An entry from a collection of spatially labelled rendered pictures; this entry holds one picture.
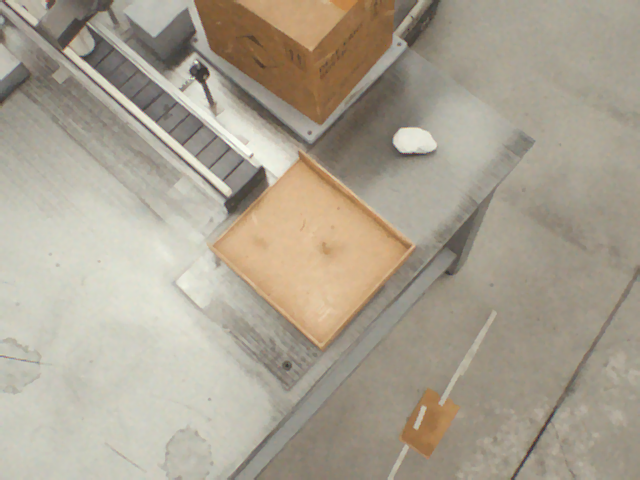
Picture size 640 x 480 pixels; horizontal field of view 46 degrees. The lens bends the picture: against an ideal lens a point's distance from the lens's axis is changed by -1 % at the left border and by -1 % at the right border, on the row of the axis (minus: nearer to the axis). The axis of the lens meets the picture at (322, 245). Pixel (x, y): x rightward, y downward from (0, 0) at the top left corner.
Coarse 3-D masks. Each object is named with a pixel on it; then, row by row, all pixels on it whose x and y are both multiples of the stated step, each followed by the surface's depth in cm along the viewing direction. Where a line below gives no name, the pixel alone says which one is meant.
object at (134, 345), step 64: (128, 0) 167; (192, 0) 166; (192, 64) 160; (0, 128) 158; (64, 128) 157; (128, 128) 156; (256, 128) 155; (384, 128) 153; (448, 128) 152; (512, 128) 152; (0, 192) 153; (64, 192) 153; (128, 192) 152; (192, 192) 151; (256, 192) 150; (384, 192) 149; (448, 192) 148; (0, 256) 149; (64, 256) 148; (128, 256) 147; (192, 256) 147; (0, 320) 145; (64, 320) 144; (128, 320) 143; (192, 320) 143; (256, 320) 142; (0, 384) 141; (64, 384) 140; (128, 384) 139; (192, 384) 139; (256, 384) 138; (0, 448) 137; (64, 448) 136; (128, 448) 136; (192, 448) 135; (256, 448) 135
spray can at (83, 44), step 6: (42, 0) 142; (48, 0) 140; (42, 6) 142; (84, 30) 151; (78, 36) 151; (84, 36) 152; (90, 36) 155; (72, 42) 152; (78, 42) 152; (84, 42) 153; (90, 42) 155; (72, 48) 154; (78, 48) 154; (84, 48) 154; (90, 48) 156; (78, 54) 156; (84, 54) 156
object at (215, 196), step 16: (0, 0) 163; (16, 16) 161; (32, 32) 160; (48, 48) 158; (64, 64) 157; (80, 80) 158; (96, 96) 158; (192, 112) 151; (144, 128) 151; (160, 144) 149; (176, 160) 148; (256, 160) 147; (192, 176) 147; (256, 176) 147; (208, 192) 146; (240, 192) 146; (224, 208) 147
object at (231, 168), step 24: (96, 48) 157; (120, 72) 155; (144, 96) 153; (168, 96) 153; (168, 120) 151; (192, 120) 151; (192, 144) 149; (216, 144) 148; (192, 168) 147; (216, 168) 147; (240, 168) 147
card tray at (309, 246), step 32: (288, 192) 149; (320, 192) 149; (352, 192) 145; (256, 224) 148; (288, 224) 147; (320, 224) 147; (352, 224) 146; (384, 224) 144; (224, 256) 146; (256, 256) 145; (288, 256) 145; (320, 256) 145; (352, 256) 144; (384, 256) 144; (256, 288) 140; (288, 288) 143; (320, 288) 143; (352, 288) 142; (288, 320) 140; (320, 320) 141
